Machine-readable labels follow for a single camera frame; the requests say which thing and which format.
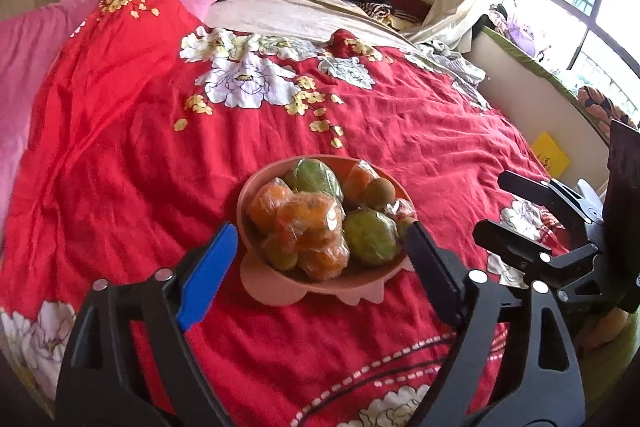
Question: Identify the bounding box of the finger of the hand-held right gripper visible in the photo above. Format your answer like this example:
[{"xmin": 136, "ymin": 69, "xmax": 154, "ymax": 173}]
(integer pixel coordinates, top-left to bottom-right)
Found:
[
  {"xmin": 498, "ymin": 170, "xmax": 604, "ymax": 226},
  {"xmin": 472, "ymin": 219, "xmax": 599, "ymax": 289}
]

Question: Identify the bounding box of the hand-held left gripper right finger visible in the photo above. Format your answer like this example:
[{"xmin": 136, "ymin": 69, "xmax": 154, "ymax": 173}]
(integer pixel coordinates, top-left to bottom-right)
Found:
[{"xmin": 404, "ymin": 221, "xmax": 587, "ymax": 427}]

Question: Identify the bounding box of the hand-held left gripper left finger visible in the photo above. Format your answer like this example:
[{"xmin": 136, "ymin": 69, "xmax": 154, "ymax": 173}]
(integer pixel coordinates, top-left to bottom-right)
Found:
[{"xmin": 54, "ymin": 222, "xmax": 240, "ymax": 427}]

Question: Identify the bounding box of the small red tomato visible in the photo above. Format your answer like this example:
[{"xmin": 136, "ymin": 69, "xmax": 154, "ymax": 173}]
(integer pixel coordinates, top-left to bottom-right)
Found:
[{"xmin": 384, "ymin": 199, "xmax": 417, "ymax": 228}]

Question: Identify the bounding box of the plastic-wrapped green citrus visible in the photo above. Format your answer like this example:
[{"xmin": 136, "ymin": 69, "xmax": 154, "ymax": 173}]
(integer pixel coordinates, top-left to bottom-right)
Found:
[
  {"xmin": 342, "ymin": 209, "xmax": 399, "ymax": 266},
  {"xmin": 292, "ymin": 159, "xmax": 344, "ymax": 203}
]

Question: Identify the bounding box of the plastic-wrapped orange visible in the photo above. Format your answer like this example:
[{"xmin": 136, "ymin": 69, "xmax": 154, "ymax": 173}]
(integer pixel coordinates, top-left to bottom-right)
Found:
[
  {"xmin": 248, "ymin": 184, "xmax": 294, "ymax": 233},
  {"xmin": 344, "ymin": 160, "xmax": 382, "ymax": 203},
  {"xmin": 299, "ymin": 241, "xmax": 350, "ymax": 282},
  {"xmin": 275, "ymin": 191, "xmax": 346, "ymax": 253}
]

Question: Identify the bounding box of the pink plastic bowl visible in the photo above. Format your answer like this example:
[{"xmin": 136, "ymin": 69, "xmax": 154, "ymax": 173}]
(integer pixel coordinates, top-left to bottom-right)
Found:
[{"xmin": 235, "ymin": 154, "xmax": 414, "ymax": 307}]

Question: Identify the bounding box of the person's right forearm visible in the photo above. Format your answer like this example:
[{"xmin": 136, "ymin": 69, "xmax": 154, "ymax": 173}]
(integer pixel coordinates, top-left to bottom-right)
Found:
[{"xmin": 579, "ymin": 332, "xmax": 640, "ymax": 414}]

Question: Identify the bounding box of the person's right hand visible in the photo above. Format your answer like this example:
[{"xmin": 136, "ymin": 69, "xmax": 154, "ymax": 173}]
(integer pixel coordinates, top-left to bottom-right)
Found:
[{"xmin": 575, "ymin": 308, "xmax": 632, "ymax": 355}]

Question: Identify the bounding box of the yellow flat packet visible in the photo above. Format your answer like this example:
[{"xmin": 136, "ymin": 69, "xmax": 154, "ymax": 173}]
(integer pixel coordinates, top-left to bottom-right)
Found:
[{"xmin": 530, "ymin": 131, "xmax": 571, "ymax": 174}]

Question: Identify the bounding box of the multicoloured cloth bundle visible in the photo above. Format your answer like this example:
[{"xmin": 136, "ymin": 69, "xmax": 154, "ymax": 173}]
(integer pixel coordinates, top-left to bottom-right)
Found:
[{"xmin": 576, "ymin": 84, "xmax": 640, "ymax": 128}]

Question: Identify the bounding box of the green window seat cushion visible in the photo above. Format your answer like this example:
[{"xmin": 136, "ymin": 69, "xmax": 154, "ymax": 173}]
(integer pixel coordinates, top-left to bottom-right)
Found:
[{"xmin": 479, "ymin": 26, "xmax": 617, "ymax": 128}]

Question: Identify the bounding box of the red floral blanket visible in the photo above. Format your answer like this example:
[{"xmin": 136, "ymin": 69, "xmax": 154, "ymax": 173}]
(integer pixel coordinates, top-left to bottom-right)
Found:
[{"xmin": 0, "ymin": 0, "xmax": 572, "ymax": 427}]

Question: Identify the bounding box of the purple clothes pile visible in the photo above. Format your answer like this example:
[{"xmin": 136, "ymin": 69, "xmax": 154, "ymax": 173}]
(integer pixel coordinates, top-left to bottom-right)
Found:
[{"xmin": 487, "ymin": 4, "xmax": 552, "ymax": 58}]

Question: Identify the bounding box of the grey white crumpled cloth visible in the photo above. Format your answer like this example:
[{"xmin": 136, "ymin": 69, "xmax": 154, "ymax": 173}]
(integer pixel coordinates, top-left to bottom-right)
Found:
[{"xmin": 399, "ymin": 39, "xmax": 489, "ymax": 108}]

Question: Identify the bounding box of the pink quilt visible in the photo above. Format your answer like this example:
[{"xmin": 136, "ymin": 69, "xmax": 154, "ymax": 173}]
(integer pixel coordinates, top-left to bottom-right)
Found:
[{"xmin": 0, "ymin": 0, "xmax": 217, "ymax": 228}]

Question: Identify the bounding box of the beige bed sheet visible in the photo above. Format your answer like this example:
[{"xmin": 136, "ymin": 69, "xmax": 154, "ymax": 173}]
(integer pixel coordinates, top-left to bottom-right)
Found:
[{"xmin": 204, "ymin": 0, "xmax": 427, "ymax": 54}]

